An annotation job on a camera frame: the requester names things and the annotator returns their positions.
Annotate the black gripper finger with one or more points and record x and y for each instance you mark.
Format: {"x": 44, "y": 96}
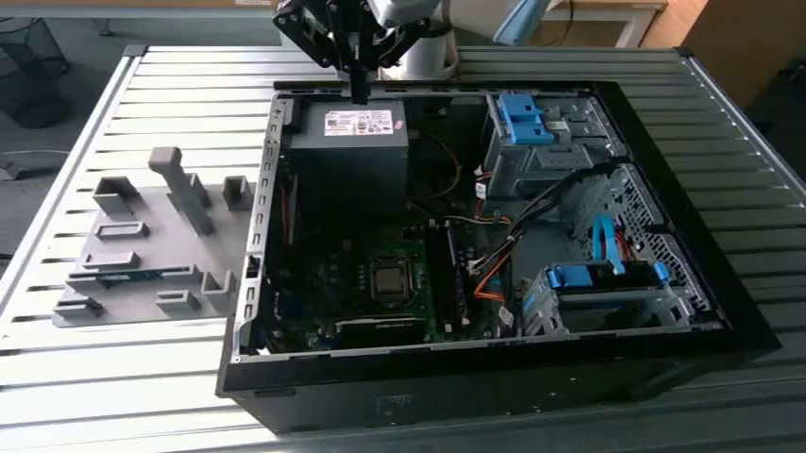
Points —
{"x": 410, "y": 45}
{"x": 302, "y": 40}

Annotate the hard disk in blue carrier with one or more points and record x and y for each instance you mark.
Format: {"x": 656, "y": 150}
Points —
{"x": 573, "y": 276}

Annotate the grey power supply unit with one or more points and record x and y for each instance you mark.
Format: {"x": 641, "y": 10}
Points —
{"x": 353, "y": 160}

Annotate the brown wooden cabinet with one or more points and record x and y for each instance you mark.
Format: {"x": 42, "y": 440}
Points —
{"x": 744, "y": 47}

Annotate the black graphics card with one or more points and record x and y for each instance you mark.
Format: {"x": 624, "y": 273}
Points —
{"x": 381, "y": 330}

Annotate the green motherboard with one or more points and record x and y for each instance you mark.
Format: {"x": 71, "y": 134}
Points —
{"x": 341, "y": 283}

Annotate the black RAM slot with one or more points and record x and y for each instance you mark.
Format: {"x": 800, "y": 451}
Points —
{"x": 438, "y": 283}

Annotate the black PC case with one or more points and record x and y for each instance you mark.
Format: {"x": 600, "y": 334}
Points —
{"x": 441, "y": 391}

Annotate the silver CPU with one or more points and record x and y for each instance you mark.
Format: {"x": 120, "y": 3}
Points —
{"x": 390, "y": 279}

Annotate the grey metal drive cage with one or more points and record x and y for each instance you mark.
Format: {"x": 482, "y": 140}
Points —
{"x": 547, "y": 165}

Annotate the blue RAM stick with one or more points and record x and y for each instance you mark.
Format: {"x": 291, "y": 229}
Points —
{"x": 119, "y": 278}
{"x": 458, "y": 283}

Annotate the CPU socket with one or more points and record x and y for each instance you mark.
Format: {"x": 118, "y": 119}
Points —
{"x": 371, "y": 283}

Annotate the blue drive bay latch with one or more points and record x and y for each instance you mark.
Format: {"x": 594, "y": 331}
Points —
{"x": 522, "y": 122}

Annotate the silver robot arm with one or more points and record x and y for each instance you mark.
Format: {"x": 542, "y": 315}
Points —
{"x": 429, "y": 52}

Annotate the grey parts rack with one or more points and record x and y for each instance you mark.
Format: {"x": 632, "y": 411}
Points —
{"x": 158, "y": 245}

